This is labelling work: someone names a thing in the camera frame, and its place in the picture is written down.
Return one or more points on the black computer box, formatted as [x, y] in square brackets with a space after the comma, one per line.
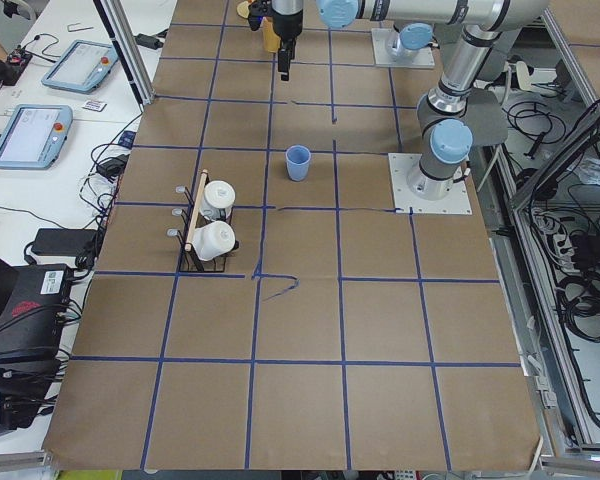
[32, 299]

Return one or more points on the light blue plastic cup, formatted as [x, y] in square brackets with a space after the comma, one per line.
[298, 158]

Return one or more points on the white ceramic mug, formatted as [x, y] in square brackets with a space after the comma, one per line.
[212, 240]
[218, 200]

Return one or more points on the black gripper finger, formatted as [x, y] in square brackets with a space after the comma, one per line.
[282, 58]
[292, 49]

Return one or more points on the blue teach pendant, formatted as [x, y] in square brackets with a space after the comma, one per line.
[82, 68]
[34, 136]

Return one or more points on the black wire mug rack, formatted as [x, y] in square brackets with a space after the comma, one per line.
[189, 261]

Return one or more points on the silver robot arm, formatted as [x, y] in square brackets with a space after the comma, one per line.
[446, 139]

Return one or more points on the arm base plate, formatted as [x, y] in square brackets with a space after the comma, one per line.
[414, 192]
[401, 50]

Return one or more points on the wooden rack handle rod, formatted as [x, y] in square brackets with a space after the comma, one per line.
[199, 193]

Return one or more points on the blue teach pendant far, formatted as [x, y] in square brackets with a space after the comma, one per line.
[82, 68]

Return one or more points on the bamboo chopstick holder cup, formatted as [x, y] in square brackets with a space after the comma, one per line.
[271, 41]

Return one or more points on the aluminium frame post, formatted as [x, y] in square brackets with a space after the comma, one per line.
[118, 29]

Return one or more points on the black power adapter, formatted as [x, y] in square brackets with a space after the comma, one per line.
[62, 242]

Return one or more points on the blue teach pendant near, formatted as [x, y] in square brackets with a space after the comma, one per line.
[34, 136]

